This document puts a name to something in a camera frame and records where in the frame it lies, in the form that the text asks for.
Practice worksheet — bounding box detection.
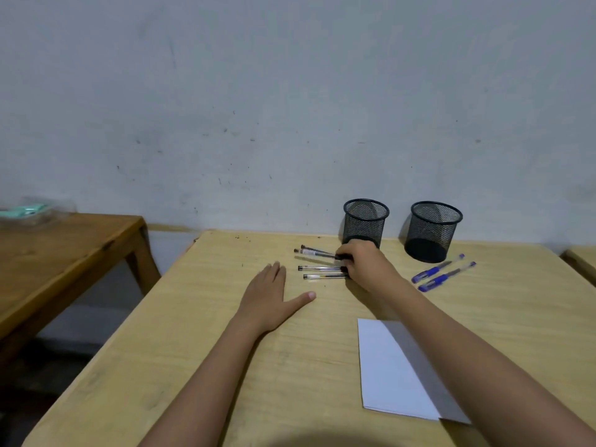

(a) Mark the person's right hand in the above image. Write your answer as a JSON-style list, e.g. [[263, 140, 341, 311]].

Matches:
[[335, 239, 405, 295]]

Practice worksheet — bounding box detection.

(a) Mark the person's left hand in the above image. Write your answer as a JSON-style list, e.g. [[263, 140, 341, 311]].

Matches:
[[235, 261, 317, 338]]

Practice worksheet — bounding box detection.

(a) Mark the person's right forearm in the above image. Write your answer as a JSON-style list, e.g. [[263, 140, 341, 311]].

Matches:
[[372, 276, 596, 447]]

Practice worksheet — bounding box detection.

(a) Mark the person's left forearm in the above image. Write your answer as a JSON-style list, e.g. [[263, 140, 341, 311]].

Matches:
[[139, 315, 280, 447]]

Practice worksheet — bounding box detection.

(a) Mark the black mesh pen holder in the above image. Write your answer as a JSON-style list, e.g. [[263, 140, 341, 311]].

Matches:
[[343, 198, 390, 250], [404, 201, 464, 264]]

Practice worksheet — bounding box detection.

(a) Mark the blue pen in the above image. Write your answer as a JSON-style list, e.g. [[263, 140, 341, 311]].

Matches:
[[418, 261, 477, 293], [411, 254, 466, 284]]

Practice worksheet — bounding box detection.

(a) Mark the white paper sheet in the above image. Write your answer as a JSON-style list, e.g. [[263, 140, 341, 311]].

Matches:
[[357, 318, 472, 425]]

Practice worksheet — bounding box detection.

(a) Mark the brown wooden table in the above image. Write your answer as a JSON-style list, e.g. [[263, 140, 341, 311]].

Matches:
[[0, 213, 162, 368]]

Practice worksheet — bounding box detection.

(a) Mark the teal item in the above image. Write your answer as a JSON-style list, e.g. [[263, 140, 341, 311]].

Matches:
[[0, 205, 50, 219]]

